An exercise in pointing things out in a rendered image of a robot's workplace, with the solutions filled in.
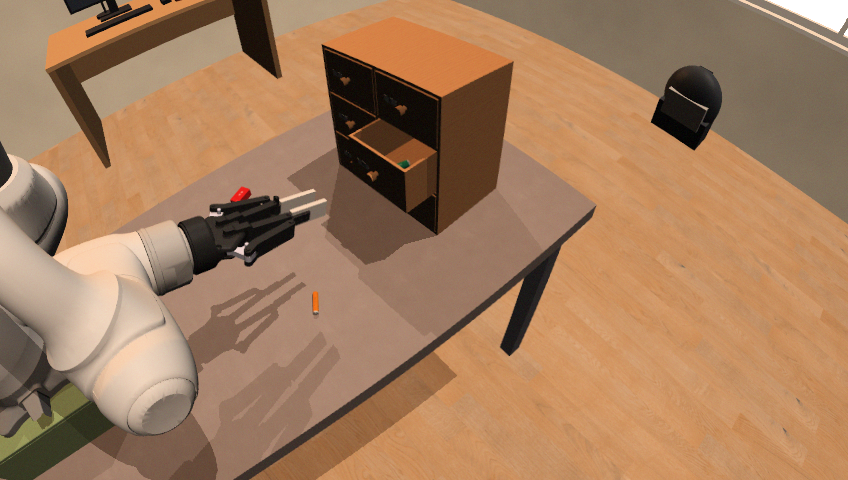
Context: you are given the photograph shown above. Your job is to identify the dark brown drawer front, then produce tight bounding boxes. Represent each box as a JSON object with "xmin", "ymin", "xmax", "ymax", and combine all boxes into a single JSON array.
[
  {"xmin": 331, "ymin": 92, "xmax": 376, "ymax": 136},
  {"xmin": 375, "ymin": 70, "xmax": 438, "ymax": 148},
  {"xmin": 349, "ymin": 118, "xmax": 437, "ymax": 214},
  {"xmin": 325, "ymin": 49, "xmax": 375, "ymax": 113},
  {"xmin": 409, "ymin": 195, "xmax": 436, "ymax": 231},
  {"xmin": 337, "ymin": 132, "xmax": 353, "ymax": 171}
]

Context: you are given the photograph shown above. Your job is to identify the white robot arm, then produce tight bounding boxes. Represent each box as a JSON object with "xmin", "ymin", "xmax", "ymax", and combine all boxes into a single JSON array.
[{"xmin": 0, "ymin": 141, "xmax": 198, "ymax": 438}]

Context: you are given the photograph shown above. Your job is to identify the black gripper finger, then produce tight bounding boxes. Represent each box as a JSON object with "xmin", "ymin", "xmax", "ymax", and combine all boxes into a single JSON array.
[
  {"xmin": 223, "ymin": 199, "xmax": 327, "ymax": 267},
  {"xmin": 209, "ymin": 189, "xmax": 316, "ymax": 226}
]

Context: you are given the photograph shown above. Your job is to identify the red nine-volt battery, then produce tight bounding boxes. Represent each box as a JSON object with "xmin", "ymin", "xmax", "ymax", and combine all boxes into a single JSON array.
[{"xmin": 230, "ymin": 187, "xmax": 252, "ymax": 202}]

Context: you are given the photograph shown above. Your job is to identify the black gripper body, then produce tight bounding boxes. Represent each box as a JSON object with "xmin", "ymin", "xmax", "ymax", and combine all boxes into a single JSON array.
[{"xmin": 177, "ymin": 216, "xmax": 246, "ymax": 275}]

